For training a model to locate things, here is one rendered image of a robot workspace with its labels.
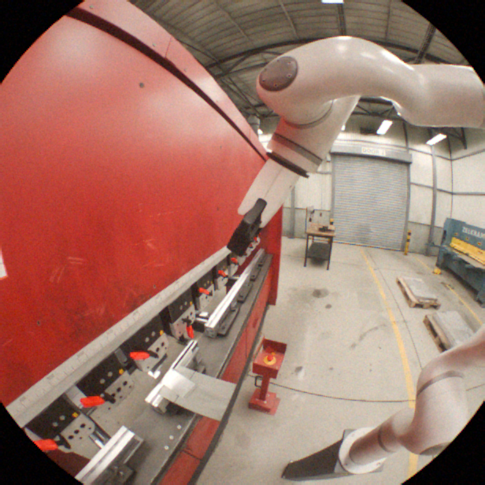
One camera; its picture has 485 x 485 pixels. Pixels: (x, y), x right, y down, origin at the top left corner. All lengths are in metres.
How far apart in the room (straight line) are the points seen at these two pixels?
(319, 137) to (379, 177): 7.63
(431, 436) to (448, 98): 0.46
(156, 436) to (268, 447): 1.03
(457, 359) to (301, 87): 0.49
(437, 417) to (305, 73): 0.50
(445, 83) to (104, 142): 0.57
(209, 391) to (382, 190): 7.77
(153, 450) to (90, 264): 0.72
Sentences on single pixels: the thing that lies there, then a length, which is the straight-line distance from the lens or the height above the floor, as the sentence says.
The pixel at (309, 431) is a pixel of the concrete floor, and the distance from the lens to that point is 1.80.
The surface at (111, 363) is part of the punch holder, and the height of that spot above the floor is 1.31.
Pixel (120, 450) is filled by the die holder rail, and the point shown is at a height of 0.97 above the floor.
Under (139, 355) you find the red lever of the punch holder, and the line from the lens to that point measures 0.53.
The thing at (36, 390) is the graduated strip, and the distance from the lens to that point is 0.49.
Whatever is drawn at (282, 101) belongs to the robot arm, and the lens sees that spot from 0.19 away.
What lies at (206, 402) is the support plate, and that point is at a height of 1.00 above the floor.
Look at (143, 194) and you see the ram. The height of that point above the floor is 1.70.
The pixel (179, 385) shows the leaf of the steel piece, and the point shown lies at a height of 1.00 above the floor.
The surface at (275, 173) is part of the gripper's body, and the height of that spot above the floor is 1.71.
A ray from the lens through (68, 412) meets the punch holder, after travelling 0.55.
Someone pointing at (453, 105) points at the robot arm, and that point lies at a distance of 0.29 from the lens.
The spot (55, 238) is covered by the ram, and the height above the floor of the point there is 1.64.
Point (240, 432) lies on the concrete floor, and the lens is 1.73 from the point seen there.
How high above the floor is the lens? 1.68
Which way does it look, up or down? 15 degrees down
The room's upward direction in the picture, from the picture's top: straight up
